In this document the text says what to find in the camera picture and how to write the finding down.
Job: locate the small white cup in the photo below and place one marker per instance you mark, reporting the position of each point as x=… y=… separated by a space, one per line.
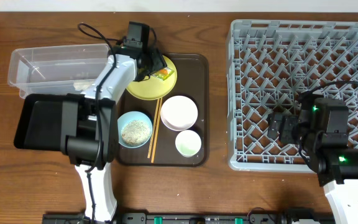
x=188 y=143

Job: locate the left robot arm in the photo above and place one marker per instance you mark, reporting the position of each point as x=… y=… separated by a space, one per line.
x=92 y=157

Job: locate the rice food scraps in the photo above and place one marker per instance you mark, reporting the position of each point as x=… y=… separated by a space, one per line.
x=135 y=133

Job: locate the pink white bowl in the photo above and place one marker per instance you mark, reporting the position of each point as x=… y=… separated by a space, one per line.
x=179 y=113

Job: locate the green snack wrapper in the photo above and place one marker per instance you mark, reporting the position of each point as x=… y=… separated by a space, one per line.
x=163 y=74

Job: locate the yellow round plate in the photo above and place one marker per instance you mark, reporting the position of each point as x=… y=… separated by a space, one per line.
x=154 y=88

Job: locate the light blue bowl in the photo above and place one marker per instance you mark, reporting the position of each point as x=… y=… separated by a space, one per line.
x=128 y=117

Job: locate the white tissue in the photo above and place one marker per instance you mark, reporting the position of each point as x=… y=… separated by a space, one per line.
x=81 y=85

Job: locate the grey plastic dishwasher rack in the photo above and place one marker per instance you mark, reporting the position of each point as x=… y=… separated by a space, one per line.
x=269 y=63

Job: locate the wooden chopstick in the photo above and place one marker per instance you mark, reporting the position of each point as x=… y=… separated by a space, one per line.
x=153 y=129
x=156 y=133

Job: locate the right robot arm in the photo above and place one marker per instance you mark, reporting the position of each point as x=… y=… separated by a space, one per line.
x=320 y=132

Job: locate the clear plastic waste bin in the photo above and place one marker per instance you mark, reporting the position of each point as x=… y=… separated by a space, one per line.
x=53 y=70

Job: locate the black rectangular waste tray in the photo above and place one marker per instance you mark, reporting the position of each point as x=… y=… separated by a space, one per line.
x=40 y=123

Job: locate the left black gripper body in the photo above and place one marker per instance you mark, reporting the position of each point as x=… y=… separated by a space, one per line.
x=154 y=62

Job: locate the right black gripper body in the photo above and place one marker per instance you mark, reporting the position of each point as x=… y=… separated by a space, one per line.
x=286 y=128

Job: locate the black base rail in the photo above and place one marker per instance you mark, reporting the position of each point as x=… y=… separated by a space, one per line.
x=142 y=218

